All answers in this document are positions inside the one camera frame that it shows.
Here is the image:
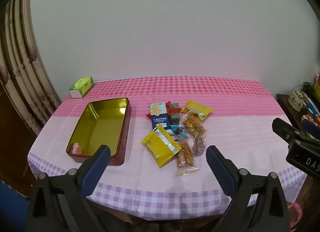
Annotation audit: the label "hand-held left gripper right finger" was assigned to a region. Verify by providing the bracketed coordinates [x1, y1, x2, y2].
[205, 145, 293, 232]

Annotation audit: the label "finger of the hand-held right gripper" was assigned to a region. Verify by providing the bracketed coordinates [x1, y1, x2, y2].
[272, 118, 311, 146]

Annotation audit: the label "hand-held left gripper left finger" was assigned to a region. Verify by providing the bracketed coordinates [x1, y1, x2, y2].
[26, 144, 112, 232]

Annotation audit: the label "small clear brown packet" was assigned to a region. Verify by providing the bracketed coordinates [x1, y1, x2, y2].
[192, 135, 206, 157]

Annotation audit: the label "clear packet brown biscuits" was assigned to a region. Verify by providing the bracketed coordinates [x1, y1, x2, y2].
[174, 139, 200, 176]

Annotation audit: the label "red rectangular tin box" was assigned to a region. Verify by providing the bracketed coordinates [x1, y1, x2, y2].
[65, 97, 132, 166]

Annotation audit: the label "clear fried snack packet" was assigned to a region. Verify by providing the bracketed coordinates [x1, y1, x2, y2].
[181, 112, 208, 137]

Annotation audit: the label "small teal snack packet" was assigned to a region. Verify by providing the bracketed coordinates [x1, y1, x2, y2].
[171, 125, 188, 139]

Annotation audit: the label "small yellow snack packet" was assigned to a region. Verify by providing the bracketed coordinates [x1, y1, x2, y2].
[180, 99, 214, 122]

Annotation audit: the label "large yellow snack packet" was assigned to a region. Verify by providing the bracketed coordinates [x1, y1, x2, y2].
[141, 125, 182, 168]

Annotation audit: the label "dark grey snack packet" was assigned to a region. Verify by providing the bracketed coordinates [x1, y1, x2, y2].
[168, 102, 181, 125]

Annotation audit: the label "blue cracker packet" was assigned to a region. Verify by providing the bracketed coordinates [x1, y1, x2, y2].
[149, 102, 173, 135]

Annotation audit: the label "red snack packet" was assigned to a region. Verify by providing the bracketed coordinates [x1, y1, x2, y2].
[145, 100, 181, 120]

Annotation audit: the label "pink wrapped candy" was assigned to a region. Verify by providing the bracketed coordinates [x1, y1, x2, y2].
[70, 143, 84, 155]

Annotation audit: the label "dark wooden side cabinet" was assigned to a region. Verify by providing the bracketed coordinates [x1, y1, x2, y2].
[276, 93, 320, 142]

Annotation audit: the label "white ceramic jar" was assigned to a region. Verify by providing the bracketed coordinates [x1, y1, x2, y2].
[287, 89, 305, 111]

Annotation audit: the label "blue picture box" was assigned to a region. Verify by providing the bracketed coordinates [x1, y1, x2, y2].
[301, 96, 320, 138]

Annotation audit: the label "pink plastic bag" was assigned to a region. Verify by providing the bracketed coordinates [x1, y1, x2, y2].
[287, 201, 303, 232]

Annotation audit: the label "green tissue box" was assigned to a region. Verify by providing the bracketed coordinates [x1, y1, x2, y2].
[68, 77, 95, 98]

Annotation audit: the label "blue panel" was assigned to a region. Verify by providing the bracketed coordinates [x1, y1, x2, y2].
[0, 179, 33, 232]

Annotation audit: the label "beige patterned curtain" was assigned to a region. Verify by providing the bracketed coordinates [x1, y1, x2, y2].
[0, 0, 62, 138]

